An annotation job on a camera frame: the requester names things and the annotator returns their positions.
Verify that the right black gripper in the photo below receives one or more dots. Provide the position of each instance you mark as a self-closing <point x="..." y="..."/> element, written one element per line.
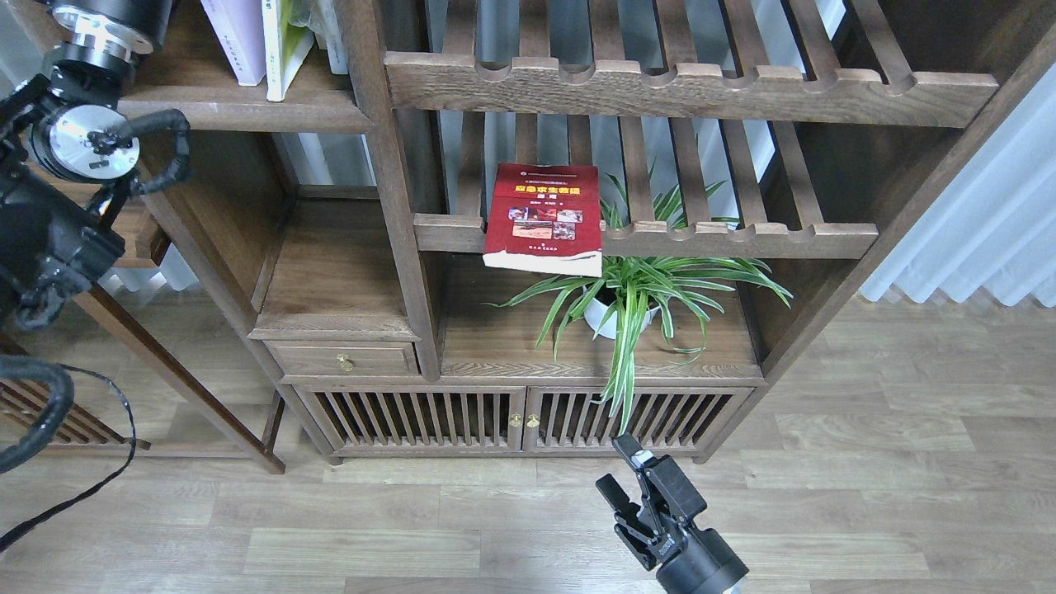
<point x="686" y="559"/>

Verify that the red book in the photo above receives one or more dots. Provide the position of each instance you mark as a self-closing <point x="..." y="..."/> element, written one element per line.
<point x="545" y="219"/>

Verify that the yellow-green book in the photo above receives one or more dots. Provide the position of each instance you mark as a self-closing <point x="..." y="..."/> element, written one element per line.
<point x="287" y="41"/>

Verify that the white book top shelf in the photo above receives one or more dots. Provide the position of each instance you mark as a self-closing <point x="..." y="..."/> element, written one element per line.
<point x="239" y="27"/>

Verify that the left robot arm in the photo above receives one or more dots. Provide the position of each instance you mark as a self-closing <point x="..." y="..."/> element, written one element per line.
<point x="70" y="160"/>

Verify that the white plant pot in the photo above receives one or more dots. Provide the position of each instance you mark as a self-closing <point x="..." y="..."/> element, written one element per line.
<point x="595" y="313"/>

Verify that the green spider plant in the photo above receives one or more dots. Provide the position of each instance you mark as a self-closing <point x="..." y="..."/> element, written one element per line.
<point x="637" y="279"/>

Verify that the dark wooden bookshelf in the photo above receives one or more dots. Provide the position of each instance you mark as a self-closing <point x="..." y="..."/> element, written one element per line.
<point x="350" y="218"/>

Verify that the brass drawer knob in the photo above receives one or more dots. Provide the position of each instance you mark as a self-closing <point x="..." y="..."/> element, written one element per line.
<point x="345" y="364"/>

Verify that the white curtain right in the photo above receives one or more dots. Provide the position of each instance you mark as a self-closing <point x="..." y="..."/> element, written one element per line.
<point x="992" y="230"/>

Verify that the wooden side table left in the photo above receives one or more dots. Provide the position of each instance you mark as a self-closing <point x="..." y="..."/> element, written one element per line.
<point x="143" y="244"/>

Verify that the plastic-wrapped white book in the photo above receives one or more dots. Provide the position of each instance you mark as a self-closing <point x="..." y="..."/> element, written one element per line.
<point x="321" y="17"/>

